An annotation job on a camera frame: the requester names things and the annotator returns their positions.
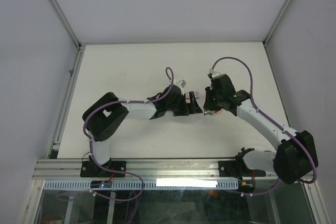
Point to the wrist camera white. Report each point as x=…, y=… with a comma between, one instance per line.
x=181, y=84
x=212, y=73

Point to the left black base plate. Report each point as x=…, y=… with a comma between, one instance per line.
x=90, y=169

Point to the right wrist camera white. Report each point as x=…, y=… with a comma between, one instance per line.
x=212, y=73

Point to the red white staple box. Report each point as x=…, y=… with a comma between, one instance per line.
x=191, y=95

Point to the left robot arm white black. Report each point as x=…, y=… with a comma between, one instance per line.
x=105, y=116

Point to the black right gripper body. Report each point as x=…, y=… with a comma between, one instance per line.
x=212, y=102

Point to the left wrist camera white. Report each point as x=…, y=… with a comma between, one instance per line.
x=181, y=84

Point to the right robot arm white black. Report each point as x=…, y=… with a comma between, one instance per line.
x=294, y=154

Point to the pink stapler top cover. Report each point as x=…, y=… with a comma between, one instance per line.
x=212, y=113

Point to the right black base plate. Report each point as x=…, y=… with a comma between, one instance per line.
x=230, y=169

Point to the aluminium mounting rail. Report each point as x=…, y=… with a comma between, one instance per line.
x=147, y=168

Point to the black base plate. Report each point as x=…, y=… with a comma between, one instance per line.
x=230, y=169
x=90, y=169

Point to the white slotted cable duct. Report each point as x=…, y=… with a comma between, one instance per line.
x=153, y=184

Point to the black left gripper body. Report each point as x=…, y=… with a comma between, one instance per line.
x=184, y=109

